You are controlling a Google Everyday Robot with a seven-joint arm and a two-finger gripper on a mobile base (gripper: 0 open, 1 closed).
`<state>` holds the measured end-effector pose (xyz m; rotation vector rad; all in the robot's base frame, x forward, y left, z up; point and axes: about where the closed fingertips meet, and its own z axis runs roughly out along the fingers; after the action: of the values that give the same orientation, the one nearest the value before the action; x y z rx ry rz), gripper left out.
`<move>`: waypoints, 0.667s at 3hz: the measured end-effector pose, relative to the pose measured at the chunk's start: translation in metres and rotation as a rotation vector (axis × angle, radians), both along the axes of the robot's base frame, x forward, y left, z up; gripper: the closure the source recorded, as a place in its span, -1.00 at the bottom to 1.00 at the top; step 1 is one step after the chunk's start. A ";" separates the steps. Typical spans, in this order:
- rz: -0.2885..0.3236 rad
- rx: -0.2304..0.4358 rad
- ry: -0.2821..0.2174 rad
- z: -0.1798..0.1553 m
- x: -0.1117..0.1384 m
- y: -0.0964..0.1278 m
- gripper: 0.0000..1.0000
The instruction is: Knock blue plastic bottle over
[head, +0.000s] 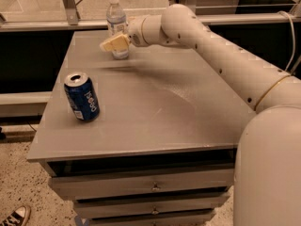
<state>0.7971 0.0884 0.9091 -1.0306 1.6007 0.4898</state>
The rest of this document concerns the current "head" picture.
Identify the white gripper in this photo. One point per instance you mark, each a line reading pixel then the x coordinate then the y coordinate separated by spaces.
pixel 134 30

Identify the clear blue plastic water bottle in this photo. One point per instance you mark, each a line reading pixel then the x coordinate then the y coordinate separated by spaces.
pixel 116 18

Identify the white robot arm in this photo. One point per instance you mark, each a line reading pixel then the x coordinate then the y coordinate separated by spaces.
pixel 267 177

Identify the blue pepsi soda can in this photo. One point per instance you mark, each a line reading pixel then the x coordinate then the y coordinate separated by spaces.
pixel 81 96

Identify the grey drawer cabinet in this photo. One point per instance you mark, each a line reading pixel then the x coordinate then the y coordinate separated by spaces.
pixel 162 110

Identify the top grey drawer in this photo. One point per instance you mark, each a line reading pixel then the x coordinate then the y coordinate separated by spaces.
pixel 95 186

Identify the grey drawer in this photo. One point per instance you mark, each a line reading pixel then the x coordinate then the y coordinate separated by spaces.
pixel 95 186
pixel 164 219
pixel 150 206

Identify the middle grey drawer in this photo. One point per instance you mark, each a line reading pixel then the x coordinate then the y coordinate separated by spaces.
pixel 150 206

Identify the bottom grey drawer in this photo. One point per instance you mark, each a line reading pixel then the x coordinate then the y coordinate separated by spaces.
pixel 164 219

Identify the black white sneaker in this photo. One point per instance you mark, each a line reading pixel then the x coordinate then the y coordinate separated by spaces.
pixel 19 217

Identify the metal railing frame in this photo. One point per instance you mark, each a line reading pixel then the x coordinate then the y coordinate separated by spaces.
pixel 57 14

